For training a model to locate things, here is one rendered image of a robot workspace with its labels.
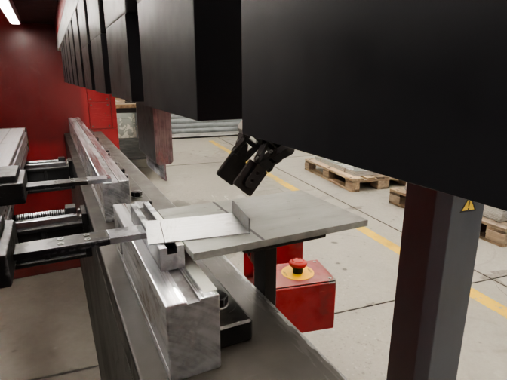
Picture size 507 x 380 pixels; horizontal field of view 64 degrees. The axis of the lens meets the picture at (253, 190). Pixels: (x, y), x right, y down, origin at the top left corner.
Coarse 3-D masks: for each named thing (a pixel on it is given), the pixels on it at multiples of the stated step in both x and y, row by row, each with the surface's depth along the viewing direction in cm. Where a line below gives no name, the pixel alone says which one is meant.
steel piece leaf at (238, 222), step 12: (192, 216) 59; (204, 216) 59; (216, 216) 59; (228, 216) 59; (240, 216) 57; (168, 228) 54; (180, 228) 54; (192, 228) 54; (204, 228) 54; (216, 228) 54; (228, 228) 54; (240, 228) 54; (168, 240) 51; (180, 240) 51; (192, 240) 51
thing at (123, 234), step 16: (0, 224) 47; (0, 240) 45; (16, 240) 51; (48, 240) 50; (64, 240) 50; (80, 240) 50; (96, 240) 50; (112, 240) 50; (128, 240) 51; (0, 256) 41; (16, 256) 46; (32, 256) 47; (0, 272) 42; (0, 288) 42
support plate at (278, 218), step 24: (288, 192) 72; (168, 216) 60; (264, 216) 60; (288, 216) 60; (312, 216) 60; (336, 216) 60; (360, 216) 60; (216, 240) 51; (240, 240) 51; (264, 240) 51; (288, 240) 53
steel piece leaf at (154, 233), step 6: (150, 222) 57; (156, 222) 57; (150, 228) 54; (156, 228) 54; (150, 234) 52; (156, 234) 52; (162, 234) 52; (150, 240) 51; (156, 240) 51; (162, 240) 51
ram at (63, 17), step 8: (64, 0) 117; (72, 0) 90; (56, 8) 177; (64, 8) 122; (72, 8) 93; (56, 16) 187; (64, 16) 126; (56, 24) 200; (64, 24) 132; (56, 32) 215; (64, 32) 138
